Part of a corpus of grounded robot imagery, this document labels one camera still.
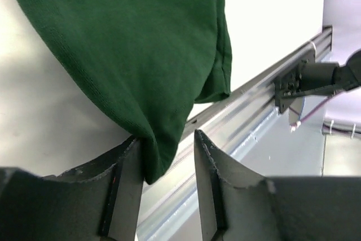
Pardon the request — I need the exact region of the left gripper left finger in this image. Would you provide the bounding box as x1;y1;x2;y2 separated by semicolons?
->
1;137;143;240

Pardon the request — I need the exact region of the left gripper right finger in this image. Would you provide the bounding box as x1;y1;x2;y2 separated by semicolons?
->
194;130;360;240

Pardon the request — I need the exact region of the white and green t shirt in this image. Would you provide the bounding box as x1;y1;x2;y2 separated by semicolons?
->
17;0;232;184

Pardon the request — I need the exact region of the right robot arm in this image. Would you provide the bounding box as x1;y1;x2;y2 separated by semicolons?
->
297;51;360;97

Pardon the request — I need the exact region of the aluminium frame rail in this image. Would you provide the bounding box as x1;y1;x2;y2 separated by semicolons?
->
137;26;333;240

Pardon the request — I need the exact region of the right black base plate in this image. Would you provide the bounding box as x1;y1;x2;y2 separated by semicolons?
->
274;50;315;114

